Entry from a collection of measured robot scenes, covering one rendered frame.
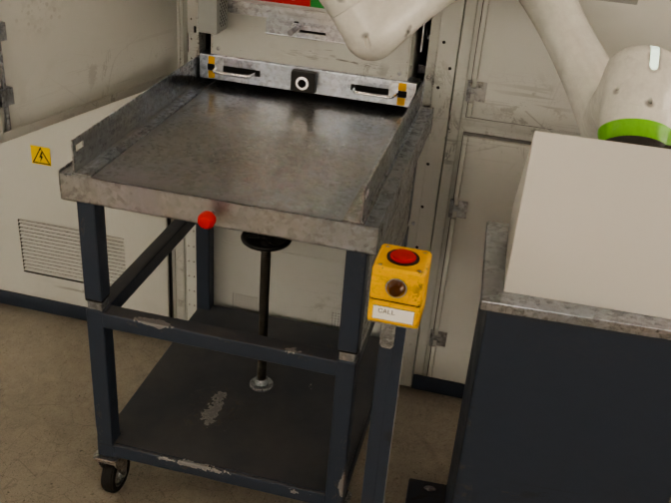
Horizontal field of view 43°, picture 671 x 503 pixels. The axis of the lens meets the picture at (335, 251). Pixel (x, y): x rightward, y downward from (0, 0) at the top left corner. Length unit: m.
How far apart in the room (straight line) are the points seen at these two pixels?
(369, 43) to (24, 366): 1.49
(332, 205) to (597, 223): 0.47
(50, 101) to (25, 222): 0.78
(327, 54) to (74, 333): 1.21
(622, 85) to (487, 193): 0.66
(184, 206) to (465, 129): 0.82
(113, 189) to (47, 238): 1.04
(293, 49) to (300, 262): 0.62
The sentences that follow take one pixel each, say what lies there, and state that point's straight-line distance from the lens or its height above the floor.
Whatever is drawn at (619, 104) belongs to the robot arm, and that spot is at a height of 1.07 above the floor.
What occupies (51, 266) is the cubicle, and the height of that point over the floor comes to 0.18.
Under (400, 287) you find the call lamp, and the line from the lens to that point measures 1.25.
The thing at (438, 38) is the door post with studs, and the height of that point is 1.02.
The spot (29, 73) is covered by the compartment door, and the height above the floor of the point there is 0.95.
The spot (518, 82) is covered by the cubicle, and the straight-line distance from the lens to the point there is 2.05.
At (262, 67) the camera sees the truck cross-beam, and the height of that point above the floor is 0.91.
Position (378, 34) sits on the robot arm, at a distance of 1.57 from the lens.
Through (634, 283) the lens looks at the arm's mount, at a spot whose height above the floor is 0.81.
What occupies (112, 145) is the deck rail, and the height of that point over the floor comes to 0.85.
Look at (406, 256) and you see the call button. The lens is 1.28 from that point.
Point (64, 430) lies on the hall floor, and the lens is 2.36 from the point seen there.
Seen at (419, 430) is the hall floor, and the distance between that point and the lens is 2.36.
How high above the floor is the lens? 1.52
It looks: 29 degrees down
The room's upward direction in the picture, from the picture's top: 5 degrees clockwise
